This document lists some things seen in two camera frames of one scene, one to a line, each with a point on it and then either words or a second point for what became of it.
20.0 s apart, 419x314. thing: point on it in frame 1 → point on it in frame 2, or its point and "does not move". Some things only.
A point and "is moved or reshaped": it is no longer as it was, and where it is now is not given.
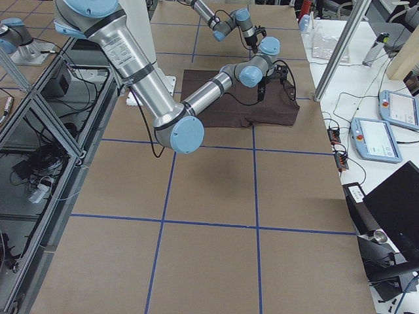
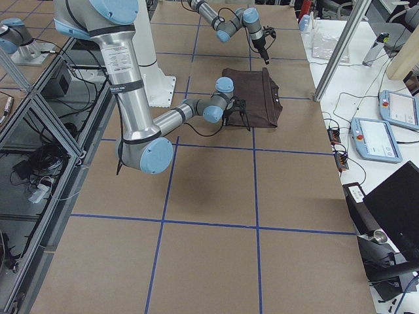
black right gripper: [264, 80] → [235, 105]
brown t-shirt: [240, 107] is moved or reshaped
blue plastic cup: [305, 24] does not move
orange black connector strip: [341, 157] does not move
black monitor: [395, 203] does not move
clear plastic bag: [323, 46] does not move
